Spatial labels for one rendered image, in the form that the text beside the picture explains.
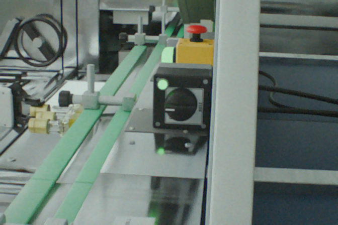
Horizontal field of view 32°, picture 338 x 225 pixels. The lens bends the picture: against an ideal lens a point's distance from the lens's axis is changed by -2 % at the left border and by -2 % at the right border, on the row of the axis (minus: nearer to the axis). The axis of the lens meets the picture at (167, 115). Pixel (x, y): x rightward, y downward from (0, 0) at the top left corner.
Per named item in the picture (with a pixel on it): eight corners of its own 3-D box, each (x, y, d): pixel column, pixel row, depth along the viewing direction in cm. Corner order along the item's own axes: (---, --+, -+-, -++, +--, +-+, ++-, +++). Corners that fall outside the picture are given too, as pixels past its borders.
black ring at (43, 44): (65, 66, 248) (17, 64, 249) (65, 15, 241) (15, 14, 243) (63, 69, 243) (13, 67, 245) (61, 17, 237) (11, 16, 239)
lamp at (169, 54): (177, 67, 116) (162, 67, 116) (178, 44, 114) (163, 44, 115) (176, 73, 111) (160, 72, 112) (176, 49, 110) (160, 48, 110)
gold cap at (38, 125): (51, 131, 135) (32, 130, 135) (51, 116, 134) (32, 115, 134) (47, 136, 131) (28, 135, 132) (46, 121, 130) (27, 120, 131)
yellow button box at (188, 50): (216, 74, 117) (178, 72, 117) (217, 36, 114) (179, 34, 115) (215, 82, 110) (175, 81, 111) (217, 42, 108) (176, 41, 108)
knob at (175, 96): (196, 119, 82) (195, 127, 79) (164, 118, 83) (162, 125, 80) (197, 88, 81) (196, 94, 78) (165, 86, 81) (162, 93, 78)
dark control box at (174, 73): (213, 115, 90) (158, 112, 91) (215, 64, 88) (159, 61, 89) (212, 132, 83) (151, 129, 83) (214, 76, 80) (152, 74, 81)
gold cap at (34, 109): (51, 115, 146) (34, 114, 146) (50, 102, 145) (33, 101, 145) (47, 120, 142) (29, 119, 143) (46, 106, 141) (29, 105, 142)
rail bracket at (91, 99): (139, 106, 101) (62, 102, 102) (140, 64, 98) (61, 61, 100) (136, 113, 97) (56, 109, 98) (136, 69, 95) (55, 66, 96)
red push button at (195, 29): (186, 41, 114) (186, 23, 113) (206, 41, 113) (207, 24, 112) (184, 44, 110) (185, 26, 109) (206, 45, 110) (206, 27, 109)
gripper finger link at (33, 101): (15, 103, 144) (38, 106, 141) (15, 90, 143) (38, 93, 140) (23, 99, 147) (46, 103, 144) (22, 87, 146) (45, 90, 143)
